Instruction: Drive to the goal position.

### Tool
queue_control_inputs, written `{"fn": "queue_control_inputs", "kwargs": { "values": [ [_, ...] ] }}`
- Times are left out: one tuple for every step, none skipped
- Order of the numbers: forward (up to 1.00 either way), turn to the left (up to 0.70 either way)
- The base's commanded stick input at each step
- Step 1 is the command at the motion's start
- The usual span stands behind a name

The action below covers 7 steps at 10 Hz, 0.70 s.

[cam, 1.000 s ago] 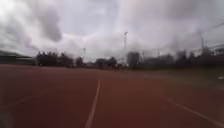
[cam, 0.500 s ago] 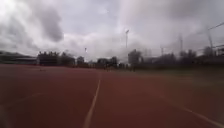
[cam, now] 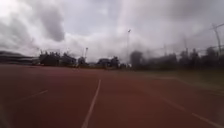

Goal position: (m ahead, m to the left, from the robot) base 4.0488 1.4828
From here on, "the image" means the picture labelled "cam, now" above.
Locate floodlight pole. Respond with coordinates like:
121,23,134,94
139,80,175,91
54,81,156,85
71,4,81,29
125,28,132,66

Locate white painted track lines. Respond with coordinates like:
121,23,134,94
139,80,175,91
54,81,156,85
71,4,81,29
19,78,224,128

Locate red running track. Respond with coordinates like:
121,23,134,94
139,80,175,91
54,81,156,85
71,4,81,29
0,64,224,128

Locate grass field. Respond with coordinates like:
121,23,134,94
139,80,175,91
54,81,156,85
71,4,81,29
139,68,224,93

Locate row of dark trees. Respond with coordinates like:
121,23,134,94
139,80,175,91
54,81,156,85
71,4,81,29
38,49,78,68

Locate overhead wires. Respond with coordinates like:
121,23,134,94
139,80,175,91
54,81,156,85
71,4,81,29
186,22,224,54

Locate tall dark building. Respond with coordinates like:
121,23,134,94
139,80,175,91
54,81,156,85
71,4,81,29
129,50,144,70

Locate low long building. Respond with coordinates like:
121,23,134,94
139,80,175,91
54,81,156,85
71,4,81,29
0,50,39,66

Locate cluster of dark trees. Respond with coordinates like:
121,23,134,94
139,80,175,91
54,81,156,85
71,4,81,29
77,55,121,70

